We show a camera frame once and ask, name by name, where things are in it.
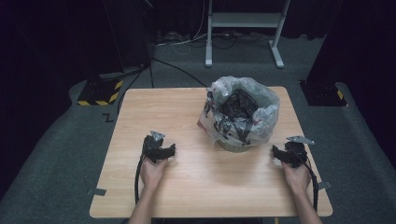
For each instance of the grey round bin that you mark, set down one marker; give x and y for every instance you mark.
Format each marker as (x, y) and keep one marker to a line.
(233, 146)

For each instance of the person's right hand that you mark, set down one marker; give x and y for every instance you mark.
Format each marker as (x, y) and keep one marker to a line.
(296, 178)

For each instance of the person's left hand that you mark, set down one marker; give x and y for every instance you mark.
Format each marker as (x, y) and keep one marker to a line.
(152, 174)

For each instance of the black yellow striped base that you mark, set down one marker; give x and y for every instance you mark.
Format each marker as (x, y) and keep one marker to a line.
(323, 93)
(99, 93)

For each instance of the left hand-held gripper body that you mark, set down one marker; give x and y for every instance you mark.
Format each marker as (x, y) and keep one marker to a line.
(151, 146)

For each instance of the black tape floor mark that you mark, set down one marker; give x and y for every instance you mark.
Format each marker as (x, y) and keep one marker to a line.
(108, 118)

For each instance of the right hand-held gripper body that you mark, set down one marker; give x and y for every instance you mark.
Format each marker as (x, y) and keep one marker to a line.
(296, 151)

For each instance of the white metal stand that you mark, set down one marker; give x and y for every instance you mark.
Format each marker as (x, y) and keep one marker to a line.
(244, 19)

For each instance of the grey tape strip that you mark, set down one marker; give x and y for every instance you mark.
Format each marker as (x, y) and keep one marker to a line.
(97, 192)
(324, 185)

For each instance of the dark crumpled waste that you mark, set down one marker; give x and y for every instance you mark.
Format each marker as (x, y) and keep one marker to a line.
(238, 104)

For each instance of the dark upright column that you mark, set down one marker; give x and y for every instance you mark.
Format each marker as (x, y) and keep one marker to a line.
(130, 34)

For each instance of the bin with clear plastic bag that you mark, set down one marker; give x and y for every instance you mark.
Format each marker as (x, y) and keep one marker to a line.
(236, 130)

